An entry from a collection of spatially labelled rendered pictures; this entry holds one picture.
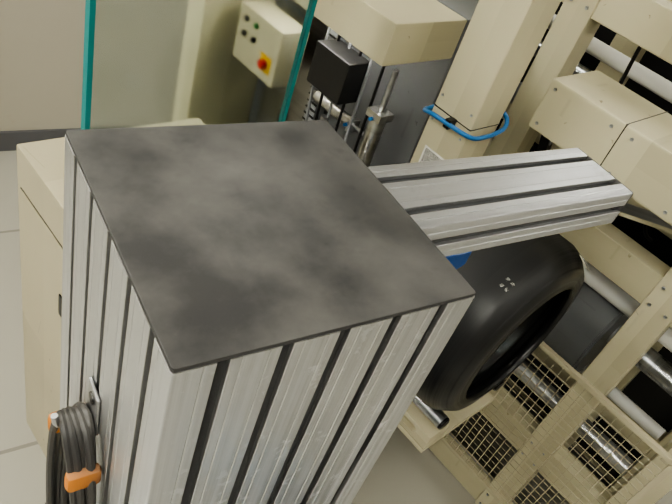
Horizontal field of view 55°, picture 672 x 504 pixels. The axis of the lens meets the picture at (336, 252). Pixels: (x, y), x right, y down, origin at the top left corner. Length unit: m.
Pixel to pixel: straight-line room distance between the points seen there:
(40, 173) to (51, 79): 2.15
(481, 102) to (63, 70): 2.71
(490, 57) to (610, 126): 0.36
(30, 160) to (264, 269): 1.41
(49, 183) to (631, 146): 1.44
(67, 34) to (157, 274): 3.39
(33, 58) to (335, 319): 3.47
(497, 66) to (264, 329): 1.25
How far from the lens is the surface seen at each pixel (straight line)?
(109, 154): 0.54
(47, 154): 1.85
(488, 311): 1.57
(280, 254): 0.47
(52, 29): 3.77
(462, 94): 1.66
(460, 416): 2.13
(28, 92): 3.92
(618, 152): 1.77
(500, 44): 1.59
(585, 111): 1.79
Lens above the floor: 2.33
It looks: 38 degrees down
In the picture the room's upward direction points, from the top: 21 degrees clockwise
